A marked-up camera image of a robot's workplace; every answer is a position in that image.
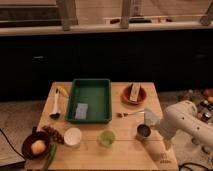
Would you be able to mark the dark metal cup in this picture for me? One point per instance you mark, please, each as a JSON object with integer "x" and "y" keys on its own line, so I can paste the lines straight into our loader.
{"x": 143, "y": 132}

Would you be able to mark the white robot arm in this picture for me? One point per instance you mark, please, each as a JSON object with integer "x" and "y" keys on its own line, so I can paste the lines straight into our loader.
{"x": 181, "y": 116}

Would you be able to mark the green plastic tray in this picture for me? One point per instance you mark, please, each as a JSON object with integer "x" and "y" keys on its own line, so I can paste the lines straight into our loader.
{"x": 95, "y": 95}

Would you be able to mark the orange bowl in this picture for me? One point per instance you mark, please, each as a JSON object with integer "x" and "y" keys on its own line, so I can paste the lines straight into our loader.
{"x": 126, "y": 95}

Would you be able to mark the small cardboard box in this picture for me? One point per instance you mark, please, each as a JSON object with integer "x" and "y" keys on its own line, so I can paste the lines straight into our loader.
{"x": 134, "y": 92}

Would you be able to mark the grey sponge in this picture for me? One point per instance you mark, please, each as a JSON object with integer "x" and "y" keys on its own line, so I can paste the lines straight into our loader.
{"x": 81, "y": 111}

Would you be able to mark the yellow peeler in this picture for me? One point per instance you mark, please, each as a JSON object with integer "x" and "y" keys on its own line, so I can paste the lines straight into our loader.
{"x": 63, "y": 91}

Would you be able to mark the green plastic cup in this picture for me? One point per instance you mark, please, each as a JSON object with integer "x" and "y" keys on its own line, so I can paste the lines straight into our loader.
{"x": 106, "y": 138}

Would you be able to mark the grey folded cloth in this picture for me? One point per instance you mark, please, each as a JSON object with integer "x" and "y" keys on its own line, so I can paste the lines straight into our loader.
{"x": 150, "y": 118}

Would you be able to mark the white cup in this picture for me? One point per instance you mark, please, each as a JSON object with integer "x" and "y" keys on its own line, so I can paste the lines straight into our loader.
{"x": 72, "y": 137}

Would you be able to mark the brown dried bunch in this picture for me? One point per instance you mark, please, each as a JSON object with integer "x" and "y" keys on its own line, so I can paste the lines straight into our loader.
{"x": 54, "y": 134}

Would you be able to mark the green vegetable stalk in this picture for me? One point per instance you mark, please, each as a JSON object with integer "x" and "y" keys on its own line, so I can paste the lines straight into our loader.
{"x": 50, "y": 157}

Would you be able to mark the yellow round fruit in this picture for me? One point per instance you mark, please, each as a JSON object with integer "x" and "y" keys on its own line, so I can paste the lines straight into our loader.
{"x": 38, "y": 147}

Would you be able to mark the dark brown bowl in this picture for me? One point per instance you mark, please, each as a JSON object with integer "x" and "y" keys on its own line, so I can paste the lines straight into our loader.
{"x": 26, "y": 147}

